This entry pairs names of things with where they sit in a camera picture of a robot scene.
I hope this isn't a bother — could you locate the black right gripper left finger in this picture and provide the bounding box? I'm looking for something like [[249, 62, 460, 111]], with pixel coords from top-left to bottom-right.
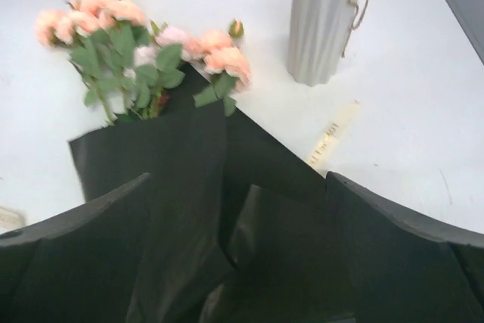
[[1, 173, 151, 322]]

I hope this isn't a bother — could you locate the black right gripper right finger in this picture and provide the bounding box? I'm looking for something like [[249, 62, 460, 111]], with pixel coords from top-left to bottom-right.
[[326, 172, 483, 322]]

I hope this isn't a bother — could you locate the black wrapping paper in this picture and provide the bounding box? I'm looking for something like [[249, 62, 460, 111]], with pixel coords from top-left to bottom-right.
[[70, 65, 356, 322]]

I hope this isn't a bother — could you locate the pink rose bouquet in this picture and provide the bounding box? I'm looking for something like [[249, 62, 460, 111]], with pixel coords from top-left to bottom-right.
[[34, 0, 251, 125]]

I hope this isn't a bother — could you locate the white ribbed ceramic vase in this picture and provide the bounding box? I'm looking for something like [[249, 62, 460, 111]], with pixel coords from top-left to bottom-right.
[[287, 0, 370, 87]]

